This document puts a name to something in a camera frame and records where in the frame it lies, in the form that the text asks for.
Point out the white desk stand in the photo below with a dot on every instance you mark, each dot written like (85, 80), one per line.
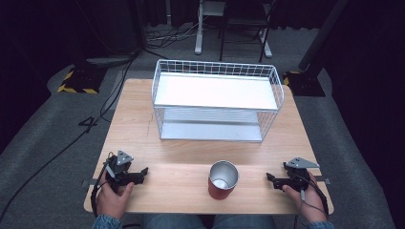
(199, 28)

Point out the person's left hand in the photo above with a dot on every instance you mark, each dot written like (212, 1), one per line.
(112, 200)

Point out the person's right hand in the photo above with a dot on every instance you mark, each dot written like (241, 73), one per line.
(308, 203)

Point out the black yellow-striped stand base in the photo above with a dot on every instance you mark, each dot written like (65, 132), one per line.
(304, 84)
(82, 79)

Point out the grey tape strip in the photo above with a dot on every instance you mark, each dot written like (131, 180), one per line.
(87, 183)
(324, 180)

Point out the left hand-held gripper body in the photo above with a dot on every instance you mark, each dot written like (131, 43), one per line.
(120, 165)

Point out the dark slanted stand pole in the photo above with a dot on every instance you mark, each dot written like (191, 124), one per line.
(321, 35)

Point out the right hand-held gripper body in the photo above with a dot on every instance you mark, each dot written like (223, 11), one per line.
(297, 176)

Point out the black folding chair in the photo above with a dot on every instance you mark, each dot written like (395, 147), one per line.
(245, 22)

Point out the red metal cup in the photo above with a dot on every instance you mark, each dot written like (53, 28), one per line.
(223, 181)

